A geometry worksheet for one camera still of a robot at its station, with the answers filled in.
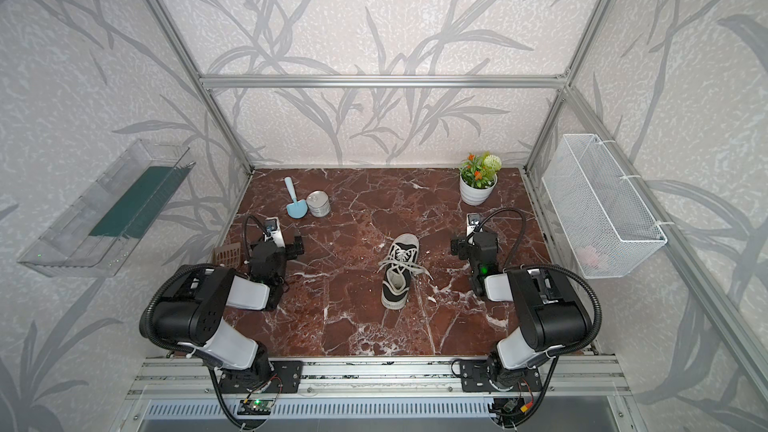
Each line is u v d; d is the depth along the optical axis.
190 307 0.45
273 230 0.79
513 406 0.74
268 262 0.70
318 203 1.04
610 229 0.60
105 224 0.65
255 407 0.71
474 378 0.73
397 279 0.87
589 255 0.73
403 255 0.91
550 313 0.46
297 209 1.07
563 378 0.75
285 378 0.74
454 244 0.88
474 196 1.04
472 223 0.82
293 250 0.86
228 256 0.96
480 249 0.71
